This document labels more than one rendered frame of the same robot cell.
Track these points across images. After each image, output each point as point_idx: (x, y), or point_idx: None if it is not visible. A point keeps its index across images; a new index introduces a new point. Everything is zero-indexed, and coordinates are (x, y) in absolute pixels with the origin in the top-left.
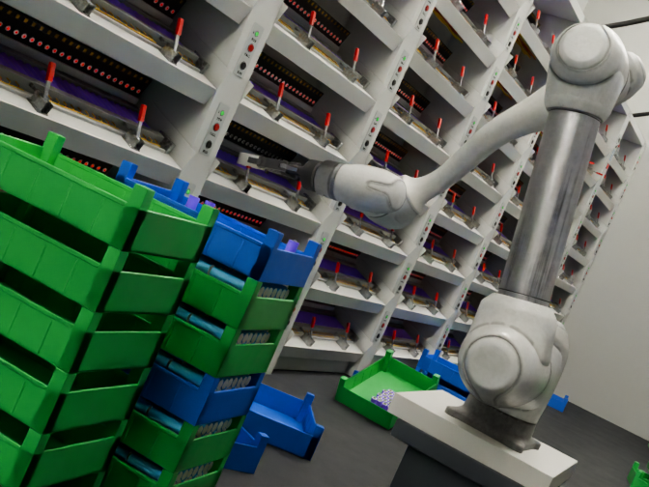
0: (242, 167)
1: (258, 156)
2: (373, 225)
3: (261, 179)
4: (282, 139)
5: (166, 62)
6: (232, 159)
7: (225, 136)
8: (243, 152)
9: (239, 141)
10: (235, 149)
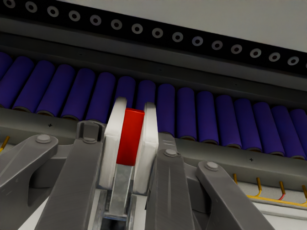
0: (226, 133)
1: (109, 123)
2: None
3: (286, 174)
4: (306, 25)
5: None
6: (185, 111)
7: (198, 49)
8: (287, 82)
9: (257, 57)
10: (250, 77)
